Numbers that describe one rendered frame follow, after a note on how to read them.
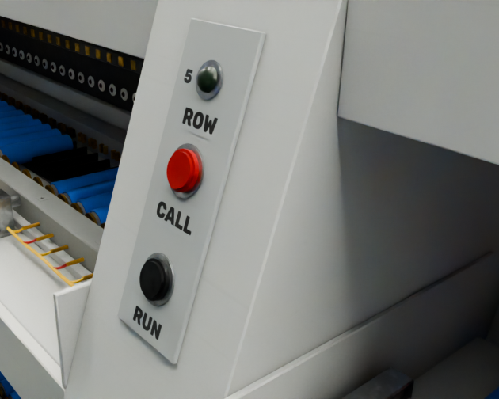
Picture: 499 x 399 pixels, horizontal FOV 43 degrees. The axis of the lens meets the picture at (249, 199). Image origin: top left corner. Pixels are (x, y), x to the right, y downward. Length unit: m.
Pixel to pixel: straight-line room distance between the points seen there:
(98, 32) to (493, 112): 0.21
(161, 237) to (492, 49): 0.14
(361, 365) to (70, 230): 0.20
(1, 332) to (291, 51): 0.24
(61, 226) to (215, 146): 0.20
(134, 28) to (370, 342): 0.17
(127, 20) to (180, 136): 0.08
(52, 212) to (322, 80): 0.26
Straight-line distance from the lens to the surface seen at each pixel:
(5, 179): 0.49
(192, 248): 0.23
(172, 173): 0.23
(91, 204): 0.45
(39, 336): 0.35
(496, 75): 0.17
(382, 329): 0.28
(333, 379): 0.26
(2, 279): 0.40
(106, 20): 0.32
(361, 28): 0.20
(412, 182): 0.26
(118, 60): 0.59
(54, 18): 0.37
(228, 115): 0.22
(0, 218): 0.45
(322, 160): 0.21
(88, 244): 0.38
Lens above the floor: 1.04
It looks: 10 degrees down
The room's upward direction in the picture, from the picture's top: 16 degrees clockwise
